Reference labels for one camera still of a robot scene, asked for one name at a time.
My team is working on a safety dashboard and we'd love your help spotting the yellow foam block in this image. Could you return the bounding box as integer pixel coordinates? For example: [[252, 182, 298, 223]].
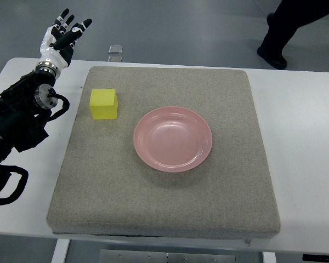
[[89, 89, 118, 120]]

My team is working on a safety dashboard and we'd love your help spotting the small metal floor plate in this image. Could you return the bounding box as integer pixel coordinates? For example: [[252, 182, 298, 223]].
[[108, 45, 123, 54]]

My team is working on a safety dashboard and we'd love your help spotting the black label on frame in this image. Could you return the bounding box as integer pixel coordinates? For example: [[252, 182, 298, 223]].
[[302, 254, 329, 262]]

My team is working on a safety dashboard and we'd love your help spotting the person in black clothes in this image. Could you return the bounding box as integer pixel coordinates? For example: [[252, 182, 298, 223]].
[[257, 1, 329, 70]]

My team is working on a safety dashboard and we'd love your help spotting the beige fabric cushion mat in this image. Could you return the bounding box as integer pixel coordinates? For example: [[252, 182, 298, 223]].
[[47, 66, 281, 239]]

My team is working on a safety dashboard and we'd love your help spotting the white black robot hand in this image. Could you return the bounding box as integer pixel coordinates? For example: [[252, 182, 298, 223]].
[[37, 9, 92, 78]]

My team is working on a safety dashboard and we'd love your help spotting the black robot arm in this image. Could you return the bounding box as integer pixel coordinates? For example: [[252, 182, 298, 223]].
[[0, 62, 70, 205]]

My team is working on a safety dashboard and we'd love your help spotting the white table frame leg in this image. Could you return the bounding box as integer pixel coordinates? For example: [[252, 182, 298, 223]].
[[51, 238, 70, 263]]

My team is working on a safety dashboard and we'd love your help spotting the grey metal base plate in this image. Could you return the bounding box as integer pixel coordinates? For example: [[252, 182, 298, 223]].
[[99, 249, 236, 263]]

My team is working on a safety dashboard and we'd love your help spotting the pink plate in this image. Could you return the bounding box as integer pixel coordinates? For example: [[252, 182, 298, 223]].
[[133, 106, 213, 173]]

